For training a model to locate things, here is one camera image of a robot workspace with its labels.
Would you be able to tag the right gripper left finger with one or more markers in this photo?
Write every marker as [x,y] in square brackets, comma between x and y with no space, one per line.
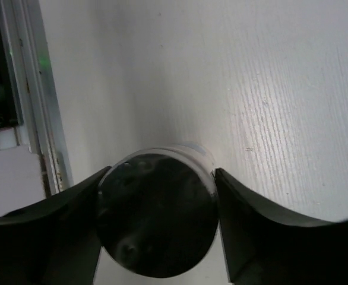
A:
[53,241]

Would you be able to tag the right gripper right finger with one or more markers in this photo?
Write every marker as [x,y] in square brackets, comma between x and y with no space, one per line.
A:
[266,243]

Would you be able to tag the blue-label silver-lid shaker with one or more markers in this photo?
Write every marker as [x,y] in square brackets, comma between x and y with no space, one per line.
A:
[156,212]

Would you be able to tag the aluminium table frame rail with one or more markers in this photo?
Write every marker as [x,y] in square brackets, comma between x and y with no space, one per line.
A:
[31,76]

